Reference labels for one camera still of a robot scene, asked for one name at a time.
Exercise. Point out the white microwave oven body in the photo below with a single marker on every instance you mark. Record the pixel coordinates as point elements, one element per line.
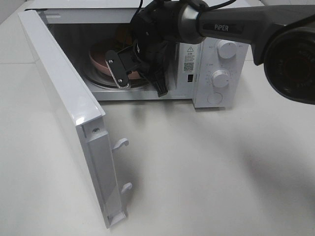
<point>78,24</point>

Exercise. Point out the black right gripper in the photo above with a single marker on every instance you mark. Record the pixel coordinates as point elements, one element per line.
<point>153,28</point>

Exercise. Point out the white warning label sticker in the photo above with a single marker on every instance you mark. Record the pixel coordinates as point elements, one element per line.
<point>189,58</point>

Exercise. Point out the pink round plate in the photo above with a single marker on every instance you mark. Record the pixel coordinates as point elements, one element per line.
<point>97,54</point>

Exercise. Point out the white microwave knob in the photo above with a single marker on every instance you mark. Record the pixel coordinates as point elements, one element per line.
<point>220,78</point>
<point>226,49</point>

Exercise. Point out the glass microwave turntable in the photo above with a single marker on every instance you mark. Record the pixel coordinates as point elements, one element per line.
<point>107,82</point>

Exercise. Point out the round white door button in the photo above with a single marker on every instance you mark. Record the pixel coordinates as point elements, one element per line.
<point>215,98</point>

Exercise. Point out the toy burger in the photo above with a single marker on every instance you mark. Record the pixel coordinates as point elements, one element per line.
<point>124,35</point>

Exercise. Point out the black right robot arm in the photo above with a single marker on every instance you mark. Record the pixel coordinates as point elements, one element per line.
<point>282,38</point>

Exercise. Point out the white microwave door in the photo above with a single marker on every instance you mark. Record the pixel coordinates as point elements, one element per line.
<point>80,117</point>

